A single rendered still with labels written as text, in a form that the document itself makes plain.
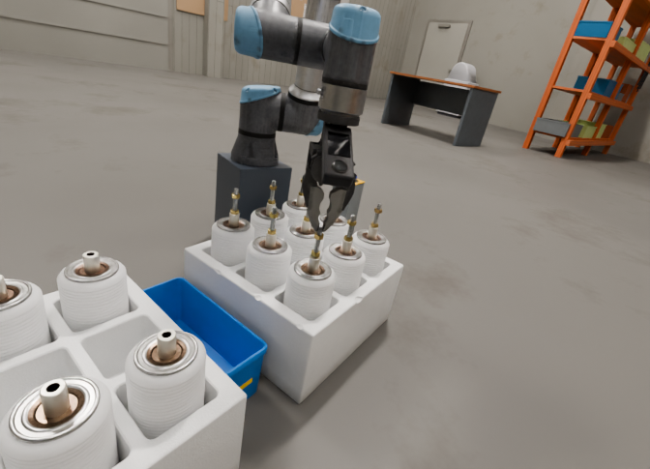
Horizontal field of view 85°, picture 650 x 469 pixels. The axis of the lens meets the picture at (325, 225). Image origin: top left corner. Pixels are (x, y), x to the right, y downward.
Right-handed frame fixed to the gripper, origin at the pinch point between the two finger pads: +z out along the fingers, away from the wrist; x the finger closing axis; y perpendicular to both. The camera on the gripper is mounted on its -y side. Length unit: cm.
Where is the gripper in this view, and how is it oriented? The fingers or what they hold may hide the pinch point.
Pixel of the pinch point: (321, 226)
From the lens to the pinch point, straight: 65.0
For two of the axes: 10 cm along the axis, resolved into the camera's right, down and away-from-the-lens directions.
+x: -9.8, -0.9, -2.0
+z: -1.7, 9.0, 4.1
